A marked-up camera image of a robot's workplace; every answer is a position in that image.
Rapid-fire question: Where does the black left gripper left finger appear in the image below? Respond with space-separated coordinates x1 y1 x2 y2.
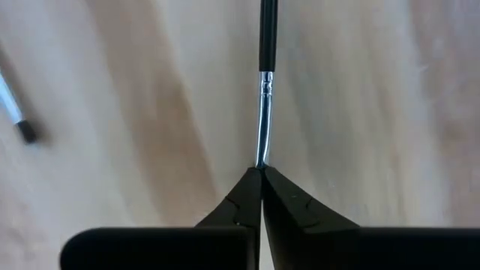
194 167 263 270

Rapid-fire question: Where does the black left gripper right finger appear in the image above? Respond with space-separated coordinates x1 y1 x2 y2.
262 166 361 270

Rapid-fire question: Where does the thin black paintbrush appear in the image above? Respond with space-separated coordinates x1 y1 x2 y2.
0 70 39 146
254 0 280 170

